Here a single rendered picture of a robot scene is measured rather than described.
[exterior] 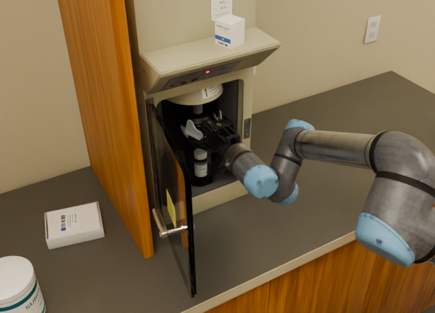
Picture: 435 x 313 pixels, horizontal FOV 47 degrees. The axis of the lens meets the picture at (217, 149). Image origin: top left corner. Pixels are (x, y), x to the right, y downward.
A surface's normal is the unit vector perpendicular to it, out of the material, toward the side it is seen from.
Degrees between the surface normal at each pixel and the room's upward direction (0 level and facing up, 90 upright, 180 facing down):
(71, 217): 0
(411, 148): 6
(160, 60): 0
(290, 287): 90
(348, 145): 59
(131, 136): 90
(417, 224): 55
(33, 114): 90
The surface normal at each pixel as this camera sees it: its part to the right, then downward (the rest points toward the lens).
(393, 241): -0.08, -0.11
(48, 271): 0.00, -0.81
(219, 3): 0.49, 0.51
